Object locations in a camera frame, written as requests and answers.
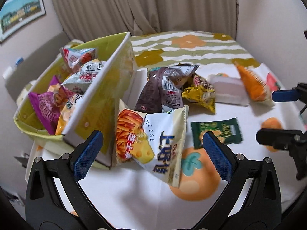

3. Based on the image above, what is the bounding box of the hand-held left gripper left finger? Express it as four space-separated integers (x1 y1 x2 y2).
25 130 113 230

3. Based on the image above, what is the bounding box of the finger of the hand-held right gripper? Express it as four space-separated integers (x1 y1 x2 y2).
256 128 307 180
272 83 307 120

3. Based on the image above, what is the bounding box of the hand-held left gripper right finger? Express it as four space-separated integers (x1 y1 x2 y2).
193 131 282 230

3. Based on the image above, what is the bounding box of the orange snack packet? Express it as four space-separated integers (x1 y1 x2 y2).
235 62 275 107

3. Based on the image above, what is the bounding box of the yellow-green cardboard box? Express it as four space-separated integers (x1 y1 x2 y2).
13 32 148 169

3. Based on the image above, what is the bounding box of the white cheese snack packet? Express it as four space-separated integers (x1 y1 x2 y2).
115 98 189 188

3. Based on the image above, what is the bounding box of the purple snack packet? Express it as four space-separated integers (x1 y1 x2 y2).
28 75 65 135

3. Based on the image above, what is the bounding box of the pale white snack packet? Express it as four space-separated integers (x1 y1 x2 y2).
61 61 107 94

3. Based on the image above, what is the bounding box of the red white snack packet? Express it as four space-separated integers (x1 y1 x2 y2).
60 47 96 75

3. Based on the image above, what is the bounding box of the green snack packet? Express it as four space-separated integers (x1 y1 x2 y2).
191 118 244 149

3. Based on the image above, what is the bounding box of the pink white snack packet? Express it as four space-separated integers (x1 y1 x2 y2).
207 73 250 107

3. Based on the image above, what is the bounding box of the white fruit print tablecloth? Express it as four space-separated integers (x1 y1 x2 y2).
26 62 303 221

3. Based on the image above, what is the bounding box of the yellow brown snack packet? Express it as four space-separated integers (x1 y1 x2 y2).
182 74 216 114

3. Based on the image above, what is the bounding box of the dark brown snack packet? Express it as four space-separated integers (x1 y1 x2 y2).
134 66 199 114

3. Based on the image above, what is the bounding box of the floral striped blanket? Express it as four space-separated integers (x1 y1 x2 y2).
60 31 262 69

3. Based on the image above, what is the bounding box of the grey headboard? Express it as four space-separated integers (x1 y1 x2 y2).
5 30 70 101

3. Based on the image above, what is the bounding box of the beige curtain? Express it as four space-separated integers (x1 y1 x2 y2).
48 0 240 41

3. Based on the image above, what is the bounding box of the framed wall picture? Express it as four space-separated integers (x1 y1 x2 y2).
0 0 46 44

